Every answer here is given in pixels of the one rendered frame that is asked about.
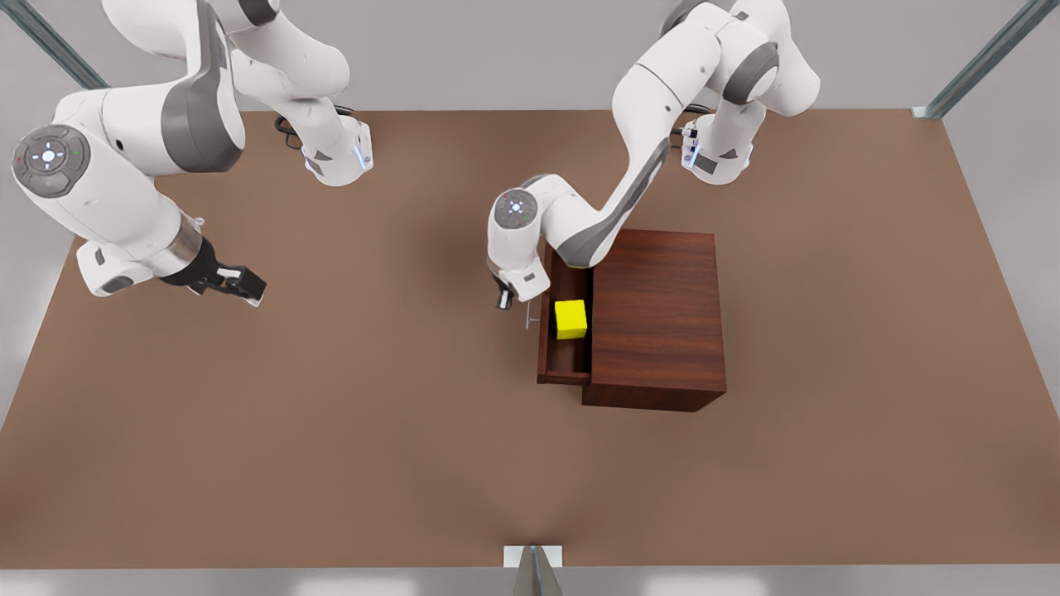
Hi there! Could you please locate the yellow cube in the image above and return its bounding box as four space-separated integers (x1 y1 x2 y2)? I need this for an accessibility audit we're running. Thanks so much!
553 299 590 341

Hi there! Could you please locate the dark wooden cabinet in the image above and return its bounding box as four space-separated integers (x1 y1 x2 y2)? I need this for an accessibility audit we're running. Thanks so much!
581 229 729 413

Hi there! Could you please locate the dark wooden drawer with handle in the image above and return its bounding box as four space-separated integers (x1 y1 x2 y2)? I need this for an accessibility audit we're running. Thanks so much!
524 247 595 387

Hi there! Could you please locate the black cable loop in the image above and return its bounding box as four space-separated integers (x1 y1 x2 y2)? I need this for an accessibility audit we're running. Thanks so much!
274 105 358 151
669 103 716 140

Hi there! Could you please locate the silver frame post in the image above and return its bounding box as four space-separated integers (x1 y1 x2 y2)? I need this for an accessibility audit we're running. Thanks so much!
0 0 110 90
503 544 565 596
910 0 1060 121

